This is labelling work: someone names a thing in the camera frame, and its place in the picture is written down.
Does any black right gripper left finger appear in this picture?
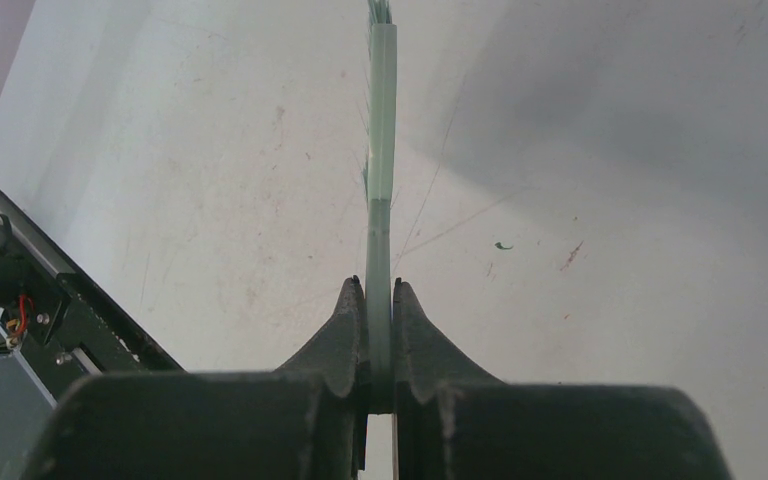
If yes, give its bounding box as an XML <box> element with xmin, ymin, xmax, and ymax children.
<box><xmin>22</xmin><ymin>277</ymin><xmax>368</xmax><ymax>479</ymax></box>

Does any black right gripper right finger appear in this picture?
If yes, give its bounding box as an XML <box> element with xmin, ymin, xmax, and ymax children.
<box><xmin>393</xmin><ymin>281</ymin><xmax>731</xmax><ymax>479</ymax></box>

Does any mint green hand brush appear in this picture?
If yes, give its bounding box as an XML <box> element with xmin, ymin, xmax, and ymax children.
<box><xmin>364</xmin><ymin>1</ymin><xmax>398</xmax><ymax>414</ymax></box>

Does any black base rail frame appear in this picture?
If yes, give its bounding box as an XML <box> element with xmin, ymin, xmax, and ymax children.
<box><xmin>0</xmin><ymin>190</ymin><xmax>181</xmax><ymax>403</ymax></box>

